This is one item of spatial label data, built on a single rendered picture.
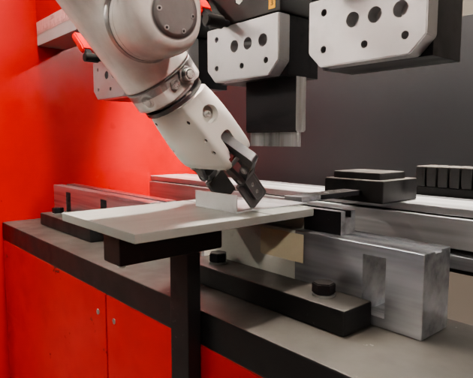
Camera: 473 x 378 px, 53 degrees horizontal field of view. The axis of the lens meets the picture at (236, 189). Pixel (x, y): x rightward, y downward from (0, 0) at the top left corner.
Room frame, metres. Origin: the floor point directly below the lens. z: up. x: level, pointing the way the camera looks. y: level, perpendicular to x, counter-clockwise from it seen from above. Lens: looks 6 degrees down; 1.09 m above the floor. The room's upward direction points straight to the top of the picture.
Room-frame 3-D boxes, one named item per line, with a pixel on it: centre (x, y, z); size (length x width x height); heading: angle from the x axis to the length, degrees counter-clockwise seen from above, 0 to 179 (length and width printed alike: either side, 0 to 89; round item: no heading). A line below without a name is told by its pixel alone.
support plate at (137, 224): (0.60, 0.06, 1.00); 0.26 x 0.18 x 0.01; 131
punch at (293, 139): (0.70, -0.05, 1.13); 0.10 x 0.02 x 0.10; 41
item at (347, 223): (0.67, -0.08, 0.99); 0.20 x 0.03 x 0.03; 41
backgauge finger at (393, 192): (0.80, -0.18, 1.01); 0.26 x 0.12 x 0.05; 131
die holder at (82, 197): (1.11, 0.31, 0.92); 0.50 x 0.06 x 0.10; 41
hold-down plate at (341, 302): (0.63, -0.04, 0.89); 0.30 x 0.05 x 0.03; 41
